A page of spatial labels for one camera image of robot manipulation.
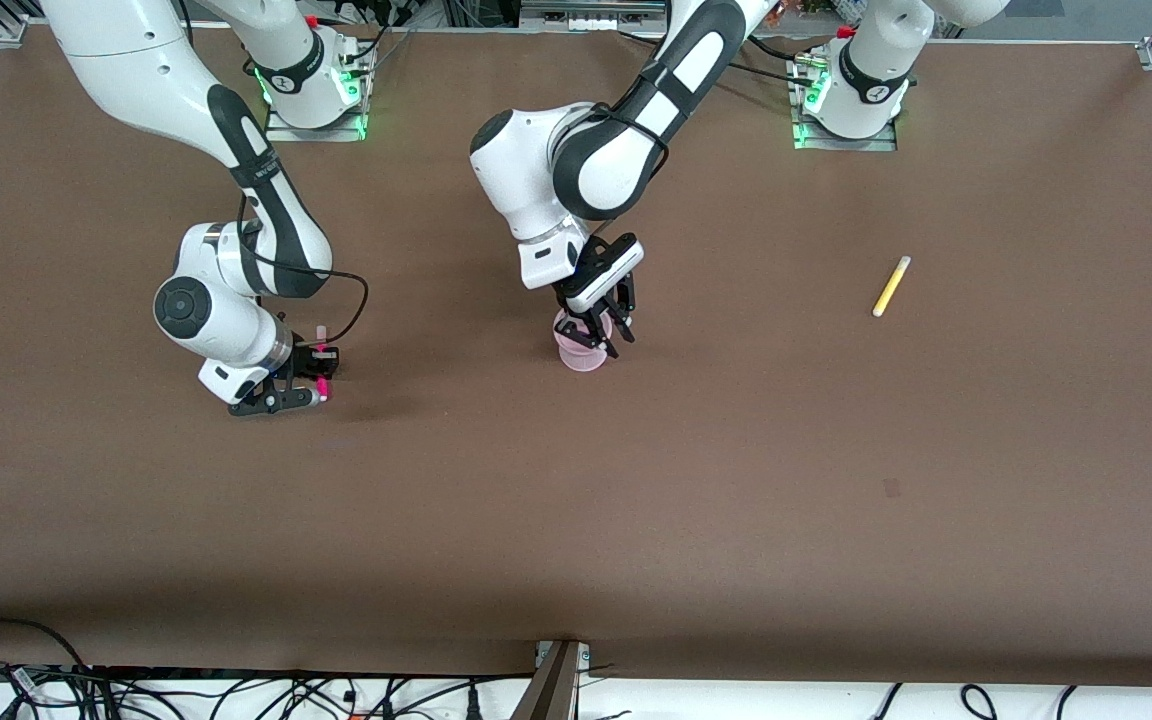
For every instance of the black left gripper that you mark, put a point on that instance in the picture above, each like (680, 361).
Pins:
(579, 312)

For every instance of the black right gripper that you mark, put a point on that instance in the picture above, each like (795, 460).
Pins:
(305, 361)

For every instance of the pink marker pen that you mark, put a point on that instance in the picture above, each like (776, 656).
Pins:
(324, 391)

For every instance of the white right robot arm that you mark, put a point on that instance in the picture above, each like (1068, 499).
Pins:
(136, 70)

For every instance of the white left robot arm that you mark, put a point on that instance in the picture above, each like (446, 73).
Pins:
(526, 170)

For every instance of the pink plastic pen holder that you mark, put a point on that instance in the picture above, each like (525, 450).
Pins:
(576, 360)

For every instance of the brown paper table cover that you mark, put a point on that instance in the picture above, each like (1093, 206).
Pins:
(576, 500)

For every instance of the yellow marker pen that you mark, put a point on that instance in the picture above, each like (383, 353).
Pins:
(891, 286)

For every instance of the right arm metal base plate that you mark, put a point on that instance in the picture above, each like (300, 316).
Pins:
(281, 133)

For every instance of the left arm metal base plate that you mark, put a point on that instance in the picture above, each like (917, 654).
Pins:
(816, 143)

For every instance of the silver metal frame device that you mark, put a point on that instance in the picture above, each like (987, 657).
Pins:
(591, 14)

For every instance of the metal table edge bracket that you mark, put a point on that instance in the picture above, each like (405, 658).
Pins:
(556, 685)

